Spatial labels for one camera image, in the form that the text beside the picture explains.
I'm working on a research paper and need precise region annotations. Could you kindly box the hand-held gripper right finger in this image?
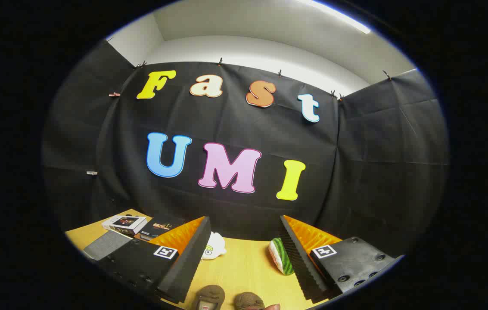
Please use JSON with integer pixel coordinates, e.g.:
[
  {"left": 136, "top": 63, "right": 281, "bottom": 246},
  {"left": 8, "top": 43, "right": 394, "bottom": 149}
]
[{"left": 278, "top": 214, "right": 405, "bottom": 303}]

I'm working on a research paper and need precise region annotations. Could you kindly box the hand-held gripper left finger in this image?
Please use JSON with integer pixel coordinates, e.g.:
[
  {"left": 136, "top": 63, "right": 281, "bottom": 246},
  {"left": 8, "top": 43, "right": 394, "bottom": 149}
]
[{"left": 96, "top": 216, "right": 212, "bottom": 304}]

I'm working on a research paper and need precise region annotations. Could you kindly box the brown fuzzy shoe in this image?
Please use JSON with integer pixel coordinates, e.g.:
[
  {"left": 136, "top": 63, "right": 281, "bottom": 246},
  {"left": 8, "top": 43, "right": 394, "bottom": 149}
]
[
  {"left": 234, "top": 291, "right": 266, "bottom": 310},
  {"left": 191, "top": 284, "right": 226, "bottom": 310}
]

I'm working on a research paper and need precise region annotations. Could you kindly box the grey fabric storage box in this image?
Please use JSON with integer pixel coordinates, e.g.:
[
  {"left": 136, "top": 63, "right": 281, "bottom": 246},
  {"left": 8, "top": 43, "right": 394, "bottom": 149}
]
[{"left": 82, "top": 231, "right": 134, "bottom": 261}]

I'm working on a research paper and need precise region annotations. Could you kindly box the watermelon slice plush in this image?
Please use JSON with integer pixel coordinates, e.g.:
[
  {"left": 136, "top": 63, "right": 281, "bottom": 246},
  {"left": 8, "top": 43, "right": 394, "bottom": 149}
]
[{"left": 268, "top": 237, "right": 295, "bottom": 276}]

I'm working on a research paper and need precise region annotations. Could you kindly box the white plush toy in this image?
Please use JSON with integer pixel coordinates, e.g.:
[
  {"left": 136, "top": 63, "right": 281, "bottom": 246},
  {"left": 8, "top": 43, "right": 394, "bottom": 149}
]
[{"left": 201, "top": 232, "right": 227, "bottom": 260}]

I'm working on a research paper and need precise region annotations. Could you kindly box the dark blue book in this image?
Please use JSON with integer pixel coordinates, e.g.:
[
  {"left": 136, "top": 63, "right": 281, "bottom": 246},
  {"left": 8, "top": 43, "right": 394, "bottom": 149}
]
[{"left": 140, "top": 217, "right": 186, "bottom": 241}]

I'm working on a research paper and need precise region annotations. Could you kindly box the white book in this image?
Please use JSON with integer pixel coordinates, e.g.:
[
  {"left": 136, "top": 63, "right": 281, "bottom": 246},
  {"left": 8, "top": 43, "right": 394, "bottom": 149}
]
[{"left": 102, "top": 214, "right": 148, "bottom": 236}]

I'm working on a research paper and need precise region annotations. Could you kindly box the row of black cloth clips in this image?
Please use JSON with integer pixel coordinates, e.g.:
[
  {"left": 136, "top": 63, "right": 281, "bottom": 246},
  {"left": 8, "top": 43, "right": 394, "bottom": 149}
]
[{"left": 104, "top": 37, "right": 393, "bottom": 100}]

